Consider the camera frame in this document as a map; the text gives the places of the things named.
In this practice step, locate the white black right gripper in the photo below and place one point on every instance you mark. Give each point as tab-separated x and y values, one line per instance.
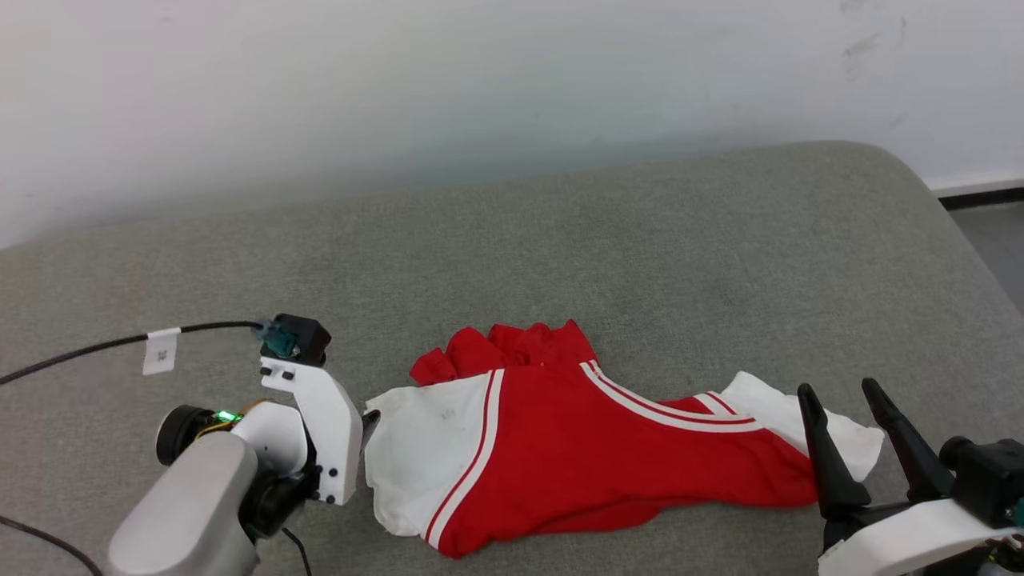
904	540

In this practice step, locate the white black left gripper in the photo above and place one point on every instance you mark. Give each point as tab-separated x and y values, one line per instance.
328	432

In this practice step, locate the white and dark skirting strip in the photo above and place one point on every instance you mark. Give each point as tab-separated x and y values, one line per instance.
980	190

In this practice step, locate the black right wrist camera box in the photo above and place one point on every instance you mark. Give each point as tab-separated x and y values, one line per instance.
988	480

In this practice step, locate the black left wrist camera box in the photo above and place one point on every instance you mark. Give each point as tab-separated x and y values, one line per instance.
308	338

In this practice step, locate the grey fabric sofa cushion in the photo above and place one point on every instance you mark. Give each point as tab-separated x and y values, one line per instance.
640	264

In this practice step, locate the red and white jersey shirt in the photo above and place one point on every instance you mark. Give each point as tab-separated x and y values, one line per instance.
576	448

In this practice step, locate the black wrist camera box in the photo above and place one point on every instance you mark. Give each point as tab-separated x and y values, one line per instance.
988	480
308	338

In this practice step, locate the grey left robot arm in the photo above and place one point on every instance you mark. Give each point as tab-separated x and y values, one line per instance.
188	512

